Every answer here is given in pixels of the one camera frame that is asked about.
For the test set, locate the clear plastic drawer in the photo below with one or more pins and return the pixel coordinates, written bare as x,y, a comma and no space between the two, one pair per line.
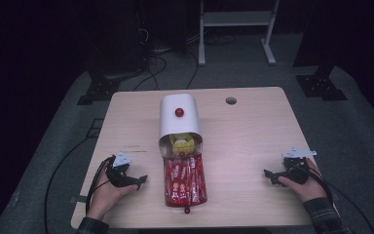
167,151

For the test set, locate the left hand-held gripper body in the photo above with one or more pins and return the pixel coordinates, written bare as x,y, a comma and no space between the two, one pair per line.
118,177

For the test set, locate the white box with red knob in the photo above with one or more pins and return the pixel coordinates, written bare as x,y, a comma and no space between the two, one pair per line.
178,125

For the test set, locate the white metal stand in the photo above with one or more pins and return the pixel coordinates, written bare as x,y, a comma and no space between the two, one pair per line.
237,19

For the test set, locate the yellow round packet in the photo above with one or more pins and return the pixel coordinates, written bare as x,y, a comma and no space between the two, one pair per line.
182,144

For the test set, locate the person's right hand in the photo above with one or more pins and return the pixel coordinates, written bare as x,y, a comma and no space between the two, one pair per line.
310,190

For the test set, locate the bunch of red snack sticks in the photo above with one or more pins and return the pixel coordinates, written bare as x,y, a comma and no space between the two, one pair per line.
183,182

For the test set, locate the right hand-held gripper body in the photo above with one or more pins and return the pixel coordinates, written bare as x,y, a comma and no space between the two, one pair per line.
297,172

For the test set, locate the person's left hand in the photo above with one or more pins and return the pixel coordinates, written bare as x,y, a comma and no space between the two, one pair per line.
105,196

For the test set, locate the white power strip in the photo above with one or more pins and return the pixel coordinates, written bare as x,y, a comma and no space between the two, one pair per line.
163,50

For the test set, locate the black stand base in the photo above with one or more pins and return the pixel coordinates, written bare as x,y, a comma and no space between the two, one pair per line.
99,89
319,86

